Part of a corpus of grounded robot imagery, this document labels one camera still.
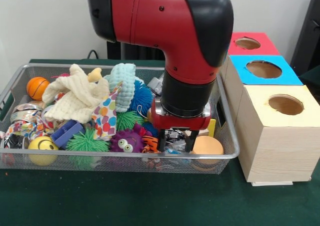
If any small orange basketball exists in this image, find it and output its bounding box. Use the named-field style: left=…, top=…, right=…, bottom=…
left=26, top=77, right=50, bottom=101

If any black chair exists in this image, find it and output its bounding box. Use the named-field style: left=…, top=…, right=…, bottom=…
left=290, top=0, right=320, bottom=77

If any polka dot cloth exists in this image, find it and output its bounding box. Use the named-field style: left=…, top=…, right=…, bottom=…
left=93, top=83, right=122, bottom=141

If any cream knitted cloth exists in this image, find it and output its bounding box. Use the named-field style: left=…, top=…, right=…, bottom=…
left=41, top=64, right=111, bottom=125

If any green spiky ball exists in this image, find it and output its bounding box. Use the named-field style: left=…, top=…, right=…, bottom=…
left=66, top=128, right=112, bottom=167

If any wooden box with three holes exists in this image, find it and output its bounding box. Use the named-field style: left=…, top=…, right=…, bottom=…
left=220, top=32, right=320, bottom=186

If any yellow smiley ball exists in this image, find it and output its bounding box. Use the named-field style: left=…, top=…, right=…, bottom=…
left=28, top=136, right=60, bottom=166

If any mint green knitted cloth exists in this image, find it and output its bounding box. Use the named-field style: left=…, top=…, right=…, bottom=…
left=103, top=63, right=137, bottom=113

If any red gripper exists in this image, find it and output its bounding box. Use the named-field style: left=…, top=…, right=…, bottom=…
left=151, top=98, right=212, bottom=153

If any black cable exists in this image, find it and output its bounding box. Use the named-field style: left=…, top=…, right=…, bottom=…
left=87, top=49, right=101, bottom=60

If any clear mesh bin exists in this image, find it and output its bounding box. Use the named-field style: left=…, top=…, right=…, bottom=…
left=0, top=63, right=241, bottom=175

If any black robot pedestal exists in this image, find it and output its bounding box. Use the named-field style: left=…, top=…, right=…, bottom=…
left=106, top=41, right=166, bottom=61

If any purple spiky ball with eyes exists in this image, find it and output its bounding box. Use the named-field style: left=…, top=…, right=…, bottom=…
left=110, top=127, right=147, bottom=154

